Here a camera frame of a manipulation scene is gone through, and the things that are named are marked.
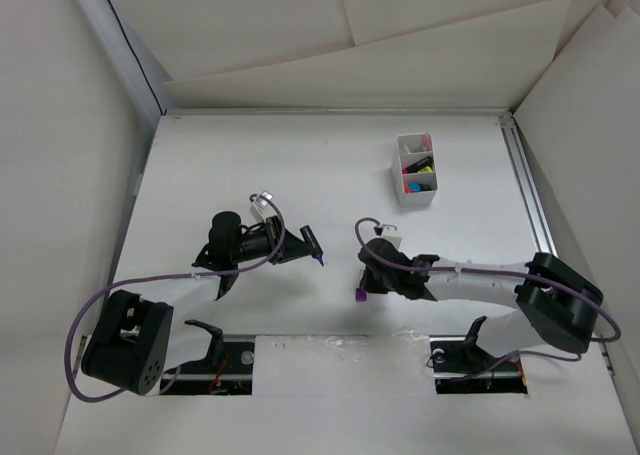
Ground purple highlighter cap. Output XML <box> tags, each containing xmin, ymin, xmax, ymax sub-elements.
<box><xmin>355</xmin><ymin>288</ymin><xmax>368</xmax><ymax>303</ymax></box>

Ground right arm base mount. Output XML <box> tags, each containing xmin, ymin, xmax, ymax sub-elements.
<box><xmin>426</xmin><ymin>316</ymin><xmax>528</xmax><ymax>395</ymax></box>

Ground purple tip black highlighter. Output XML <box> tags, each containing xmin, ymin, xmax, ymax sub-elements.
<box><xmin>300</xmin><ymin>225</ymin><xmax>324</xmax><ymax>266</ymax></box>

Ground white compartment pen holder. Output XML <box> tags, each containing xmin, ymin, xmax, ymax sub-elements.
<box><xmin>390</xmin><ymin>132</ymin><xmax>438</xmax><ymax>208</ymax></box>

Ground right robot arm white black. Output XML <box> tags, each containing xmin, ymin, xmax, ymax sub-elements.
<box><xmin>358</xmin><ymin>238</ymin><xmax>603</xmax><ymax>369</ymax></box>

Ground aluminium rail right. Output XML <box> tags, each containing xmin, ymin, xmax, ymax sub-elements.
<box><xmin>498</xmin><ymin>112</ymin><xmax>558</xmax><ymax>256</ymax></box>

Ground yellow cap black highlighter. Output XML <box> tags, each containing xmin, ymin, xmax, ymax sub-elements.
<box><xmin>402</xmin><ymin>156</ymin><xmax>434</xmax><ymax>174</ymax></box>

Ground pink clear pen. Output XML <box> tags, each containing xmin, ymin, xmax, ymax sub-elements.
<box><xmin>422</xmin><ymin>132</ymin><xmax>432</xmax><ymax>152</ymax></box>

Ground pink cap black highlighter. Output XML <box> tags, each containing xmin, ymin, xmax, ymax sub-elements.
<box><xmin>402</xmin><ymin>161</ymin><xmax>429</xmax><ymax>174</ymax></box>

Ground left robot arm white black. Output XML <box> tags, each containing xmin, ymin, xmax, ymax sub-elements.
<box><xmin>81</xmin><ymin>211</ymin><xmax>323</xmax><ymax>395</ymax></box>

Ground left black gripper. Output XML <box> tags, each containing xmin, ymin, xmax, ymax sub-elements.
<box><xmin>230</xmin><ymin>216</ymin><xmax>314</xmax><ymax>265</ymax></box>

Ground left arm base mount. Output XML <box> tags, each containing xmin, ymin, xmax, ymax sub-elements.
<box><xmin>158</xmin><ymin>319</ymin><xmax>256</xmax><ymax>396</ymax></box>

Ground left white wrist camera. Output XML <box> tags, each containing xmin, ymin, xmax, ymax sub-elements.
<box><xmin>249</xmin><ymin>190</ymin><xmax>276</xmax><ymax>223</ymax></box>

